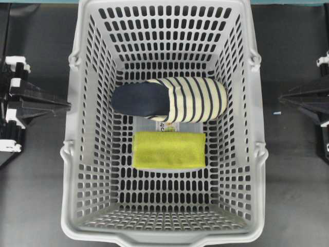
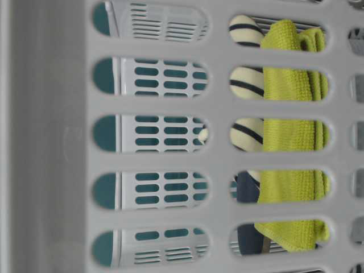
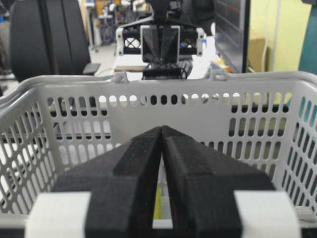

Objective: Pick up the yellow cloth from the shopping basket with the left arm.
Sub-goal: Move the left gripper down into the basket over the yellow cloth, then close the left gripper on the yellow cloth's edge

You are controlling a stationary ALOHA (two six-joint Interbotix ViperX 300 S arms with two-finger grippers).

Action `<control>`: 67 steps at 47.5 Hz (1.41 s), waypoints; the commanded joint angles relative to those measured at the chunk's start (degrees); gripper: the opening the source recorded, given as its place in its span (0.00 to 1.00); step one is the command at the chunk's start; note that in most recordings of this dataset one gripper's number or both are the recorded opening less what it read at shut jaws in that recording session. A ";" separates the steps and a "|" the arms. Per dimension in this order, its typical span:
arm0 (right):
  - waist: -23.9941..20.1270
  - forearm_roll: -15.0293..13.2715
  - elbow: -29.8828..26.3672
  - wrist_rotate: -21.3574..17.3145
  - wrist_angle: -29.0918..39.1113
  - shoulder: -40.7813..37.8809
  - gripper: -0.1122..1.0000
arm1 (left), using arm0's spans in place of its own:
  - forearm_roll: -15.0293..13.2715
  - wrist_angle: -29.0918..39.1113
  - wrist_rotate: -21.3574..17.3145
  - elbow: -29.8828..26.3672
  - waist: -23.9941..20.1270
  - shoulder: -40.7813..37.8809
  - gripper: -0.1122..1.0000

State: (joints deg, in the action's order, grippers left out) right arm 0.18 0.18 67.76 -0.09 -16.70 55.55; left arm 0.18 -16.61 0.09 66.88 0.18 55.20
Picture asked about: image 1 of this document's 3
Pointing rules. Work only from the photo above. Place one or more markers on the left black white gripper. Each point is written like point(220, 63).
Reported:
point(13, 70)

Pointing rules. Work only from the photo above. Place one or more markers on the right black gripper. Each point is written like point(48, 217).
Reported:
point(316, 109)

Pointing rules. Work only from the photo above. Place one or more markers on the grey plastic shopping basket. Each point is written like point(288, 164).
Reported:
point(104, 197)

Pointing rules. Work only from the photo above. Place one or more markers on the yellow-green folded cloth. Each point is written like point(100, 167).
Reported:
point(169, 150)

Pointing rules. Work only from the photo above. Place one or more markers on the clear plastic flat box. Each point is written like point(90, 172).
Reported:
point(146, 125)

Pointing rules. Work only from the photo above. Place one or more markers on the navy striped slipper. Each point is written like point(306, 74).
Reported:
point(173, 99)

